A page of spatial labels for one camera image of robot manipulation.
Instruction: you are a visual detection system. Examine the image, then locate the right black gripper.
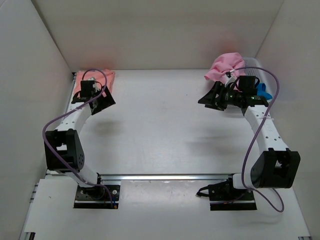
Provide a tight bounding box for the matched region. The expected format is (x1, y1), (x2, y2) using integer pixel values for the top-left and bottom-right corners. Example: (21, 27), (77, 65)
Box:
(198, 82), (242, 112)

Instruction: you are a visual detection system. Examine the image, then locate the salmon pink t shirt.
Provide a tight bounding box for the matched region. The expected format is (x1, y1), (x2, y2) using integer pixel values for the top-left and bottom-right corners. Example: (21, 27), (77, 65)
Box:
(71, 68), (116, 100)

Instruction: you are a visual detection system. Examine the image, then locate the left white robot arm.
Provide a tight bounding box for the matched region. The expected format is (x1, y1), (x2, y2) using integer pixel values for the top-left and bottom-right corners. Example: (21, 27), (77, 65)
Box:
(42, 77), (116, 199)

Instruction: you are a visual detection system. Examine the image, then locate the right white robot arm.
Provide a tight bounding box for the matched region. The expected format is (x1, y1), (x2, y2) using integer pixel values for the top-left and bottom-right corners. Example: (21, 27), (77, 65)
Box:
(198, 75), (301, 200)

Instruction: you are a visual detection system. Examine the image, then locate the light pink t shirt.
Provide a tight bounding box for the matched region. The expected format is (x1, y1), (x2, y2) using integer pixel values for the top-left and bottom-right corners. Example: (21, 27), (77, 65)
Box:
(204, 52), (245, 84)

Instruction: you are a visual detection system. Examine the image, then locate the blue t shirt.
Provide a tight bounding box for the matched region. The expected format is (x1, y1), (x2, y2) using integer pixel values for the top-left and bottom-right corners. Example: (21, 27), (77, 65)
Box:
(256, 83), (273, 101)

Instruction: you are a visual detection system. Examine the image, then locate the white plastic laundry basket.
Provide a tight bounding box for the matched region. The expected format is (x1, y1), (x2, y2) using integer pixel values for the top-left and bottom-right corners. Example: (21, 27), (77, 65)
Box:
(243, 57), (274, 102)

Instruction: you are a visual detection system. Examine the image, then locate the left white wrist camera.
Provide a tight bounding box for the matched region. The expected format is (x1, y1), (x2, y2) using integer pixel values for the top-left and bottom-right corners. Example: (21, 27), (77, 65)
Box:
(87, 77), (102, 92)

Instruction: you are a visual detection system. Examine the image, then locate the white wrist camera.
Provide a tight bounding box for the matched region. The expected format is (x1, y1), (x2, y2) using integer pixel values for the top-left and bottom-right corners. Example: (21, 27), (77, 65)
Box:
(87, 77), (102, 92)
(224, 70), (237, 87)

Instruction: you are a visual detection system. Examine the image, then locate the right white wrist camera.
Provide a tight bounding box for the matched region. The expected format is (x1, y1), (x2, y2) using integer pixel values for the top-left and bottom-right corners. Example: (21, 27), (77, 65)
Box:
(224, 70), (237, 87)

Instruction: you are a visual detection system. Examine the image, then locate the aluminium table edge rail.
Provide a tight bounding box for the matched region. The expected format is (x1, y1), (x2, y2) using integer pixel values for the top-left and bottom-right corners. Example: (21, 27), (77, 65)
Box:
(100, 173), (232, 181)

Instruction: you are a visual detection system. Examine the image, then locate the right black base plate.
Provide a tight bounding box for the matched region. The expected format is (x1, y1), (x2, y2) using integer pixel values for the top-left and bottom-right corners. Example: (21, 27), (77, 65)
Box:
(196, 181), (257, 211)

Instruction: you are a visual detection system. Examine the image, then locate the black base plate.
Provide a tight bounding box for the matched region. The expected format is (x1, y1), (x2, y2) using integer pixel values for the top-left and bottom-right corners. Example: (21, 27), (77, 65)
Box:
(196, 181), (257, 211)
(73, 184), (121, 210)

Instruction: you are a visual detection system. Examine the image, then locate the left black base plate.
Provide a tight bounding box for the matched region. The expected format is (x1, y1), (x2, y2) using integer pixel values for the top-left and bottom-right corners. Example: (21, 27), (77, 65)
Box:
(73, 184), (121, 210)

